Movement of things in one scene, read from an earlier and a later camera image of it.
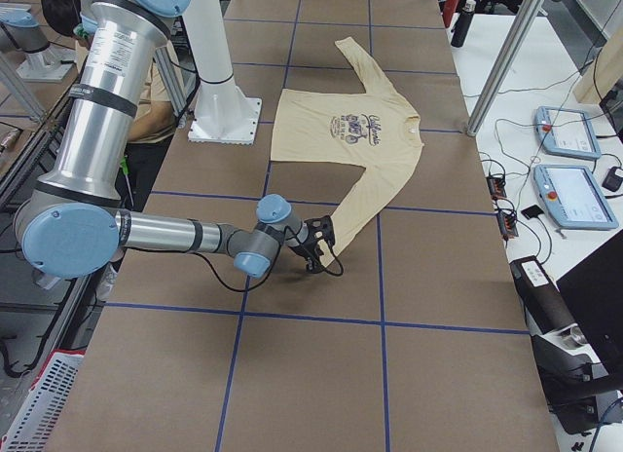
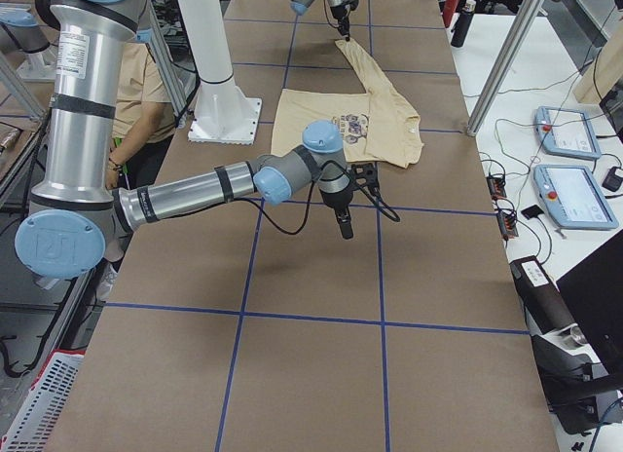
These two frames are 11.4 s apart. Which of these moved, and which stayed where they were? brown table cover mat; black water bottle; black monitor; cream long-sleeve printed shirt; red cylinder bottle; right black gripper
Moved: right black gripper; cream long-sleeve printed shirt
Stayed: red cylinder bottle; brown table cover mat; black monitor; black water bottle
